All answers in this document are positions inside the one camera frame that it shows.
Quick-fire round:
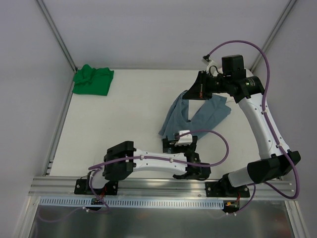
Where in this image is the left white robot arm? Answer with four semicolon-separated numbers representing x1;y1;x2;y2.
89;132;211;182

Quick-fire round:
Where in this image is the blue-grey t-shirt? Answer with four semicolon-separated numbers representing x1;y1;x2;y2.
158;90;231;140

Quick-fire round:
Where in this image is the right aluminium frame post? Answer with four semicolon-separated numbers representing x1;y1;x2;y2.
249;0;300;72

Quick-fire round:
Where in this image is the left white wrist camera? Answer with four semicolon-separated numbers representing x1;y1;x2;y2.
174;130;193;146

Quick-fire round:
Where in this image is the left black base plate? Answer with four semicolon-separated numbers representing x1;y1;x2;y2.
74;178;118;195

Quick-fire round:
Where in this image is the left aluminium frame post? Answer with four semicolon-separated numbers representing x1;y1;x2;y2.
34;0;78;73

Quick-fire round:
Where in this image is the white slotted cable duct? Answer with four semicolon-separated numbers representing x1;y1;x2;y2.
39;196;224;210

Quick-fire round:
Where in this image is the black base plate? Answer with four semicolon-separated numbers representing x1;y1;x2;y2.
205;181;250;198
74;178;118;195

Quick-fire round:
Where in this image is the aluminium mounting rail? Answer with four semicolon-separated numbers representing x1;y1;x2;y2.
28;175;297;198

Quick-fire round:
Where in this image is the aluminium frame post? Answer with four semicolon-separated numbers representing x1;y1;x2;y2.
34;0;78;73
249;0;300;72

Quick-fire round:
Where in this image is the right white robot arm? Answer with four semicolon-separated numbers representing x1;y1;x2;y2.
183;55;301;199

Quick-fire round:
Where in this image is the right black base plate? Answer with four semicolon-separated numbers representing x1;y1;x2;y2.
205;181;250;198

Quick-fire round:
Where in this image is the green folded t-shirt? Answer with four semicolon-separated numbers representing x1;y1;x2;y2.
72;64;114;96

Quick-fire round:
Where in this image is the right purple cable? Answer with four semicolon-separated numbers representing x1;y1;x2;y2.
208;39;299;216

